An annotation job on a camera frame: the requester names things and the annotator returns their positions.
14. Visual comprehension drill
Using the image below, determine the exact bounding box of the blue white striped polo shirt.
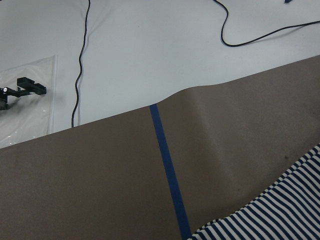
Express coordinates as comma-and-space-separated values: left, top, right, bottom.
190, 145, 320, 240

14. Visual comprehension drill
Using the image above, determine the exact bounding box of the brown table cover mat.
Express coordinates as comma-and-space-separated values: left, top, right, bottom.
0, 56, 320, 240

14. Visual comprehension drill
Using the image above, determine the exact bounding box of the clear plastic sheet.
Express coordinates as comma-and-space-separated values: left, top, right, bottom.
0, 55, 57, 148

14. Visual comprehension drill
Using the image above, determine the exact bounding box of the black cable on floor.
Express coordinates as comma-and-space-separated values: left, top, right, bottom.
212, 0, 320, 47

